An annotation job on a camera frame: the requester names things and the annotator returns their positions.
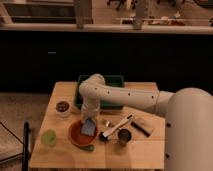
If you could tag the light green cup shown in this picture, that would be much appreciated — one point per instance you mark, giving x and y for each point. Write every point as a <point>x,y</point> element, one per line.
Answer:
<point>48,138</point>

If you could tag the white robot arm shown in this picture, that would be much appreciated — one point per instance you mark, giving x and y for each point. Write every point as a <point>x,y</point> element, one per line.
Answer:
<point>188,113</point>

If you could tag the blue grey sponge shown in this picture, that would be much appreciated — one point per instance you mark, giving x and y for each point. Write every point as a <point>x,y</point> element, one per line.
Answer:
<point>88,127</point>

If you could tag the wooden block with black strip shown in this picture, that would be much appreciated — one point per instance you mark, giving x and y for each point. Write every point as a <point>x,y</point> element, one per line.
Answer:
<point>143,126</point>

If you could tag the white handled brush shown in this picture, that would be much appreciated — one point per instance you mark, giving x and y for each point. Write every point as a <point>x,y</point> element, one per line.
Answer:
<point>103,136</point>

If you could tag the wooden table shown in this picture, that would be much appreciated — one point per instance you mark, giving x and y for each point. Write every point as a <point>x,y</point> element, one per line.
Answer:
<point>141,152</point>

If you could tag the white bowl with brown contents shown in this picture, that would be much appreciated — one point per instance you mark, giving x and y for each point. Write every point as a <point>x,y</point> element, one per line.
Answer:
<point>62,109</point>

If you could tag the dark metal cup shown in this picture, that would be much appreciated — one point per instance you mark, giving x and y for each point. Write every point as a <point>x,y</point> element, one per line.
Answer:
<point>124,136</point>

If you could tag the black pole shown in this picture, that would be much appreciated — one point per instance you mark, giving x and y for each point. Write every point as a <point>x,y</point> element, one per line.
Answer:
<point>26,153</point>

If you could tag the red bowl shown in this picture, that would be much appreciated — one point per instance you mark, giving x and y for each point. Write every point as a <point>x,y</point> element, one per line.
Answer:
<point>77,138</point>

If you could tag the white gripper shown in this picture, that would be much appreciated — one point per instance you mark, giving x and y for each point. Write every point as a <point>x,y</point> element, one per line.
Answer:
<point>90,111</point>

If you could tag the green cucumber toy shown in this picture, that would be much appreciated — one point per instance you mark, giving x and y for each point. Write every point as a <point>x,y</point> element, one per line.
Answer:
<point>89,147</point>

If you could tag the green tray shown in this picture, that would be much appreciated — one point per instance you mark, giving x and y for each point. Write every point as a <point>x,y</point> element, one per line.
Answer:
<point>110,80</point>

